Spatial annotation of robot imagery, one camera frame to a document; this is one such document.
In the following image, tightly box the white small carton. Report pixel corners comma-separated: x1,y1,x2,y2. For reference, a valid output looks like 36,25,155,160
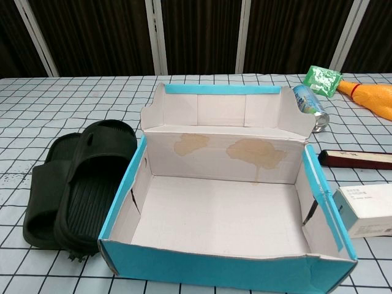
333,183,392,239

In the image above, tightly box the white metal frame post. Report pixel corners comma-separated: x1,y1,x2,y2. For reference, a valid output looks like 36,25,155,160
329,0,371,74
13,0,59,77
145,0,169,76
235,0,260,74

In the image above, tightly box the yellow rubber chicken toy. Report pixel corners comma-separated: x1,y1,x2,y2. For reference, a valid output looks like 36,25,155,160
336,80,392,122

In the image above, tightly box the black rubber slipper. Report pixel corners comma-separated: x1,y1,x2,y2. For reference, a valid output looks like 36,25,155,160
23,132,89,249

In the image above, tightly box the light blue shoe box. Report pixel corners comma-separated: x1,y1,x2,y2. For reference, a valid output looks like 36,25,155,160
97,81,358,294

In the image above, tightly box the green snack packet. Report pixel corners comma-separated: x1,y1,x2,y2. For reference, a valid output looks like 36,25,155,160
303,65,343,99

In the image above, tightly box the blue checkered tablecloth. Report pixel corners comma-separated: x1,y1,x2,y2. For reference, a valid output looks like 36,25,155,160
0,72,392,294

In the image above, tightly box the dark red long box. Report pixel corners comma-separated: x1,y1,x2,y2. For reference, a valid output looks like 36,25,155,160
317,149,392,171

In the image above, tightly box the blue green drink can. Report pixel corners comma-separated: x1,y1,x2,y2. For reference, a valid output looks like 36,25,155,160
291,84,330,134

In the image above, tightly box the black slipper with frayed heel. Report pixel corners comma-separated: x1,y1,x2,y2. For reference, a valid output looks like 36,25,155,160
52,119,138,263

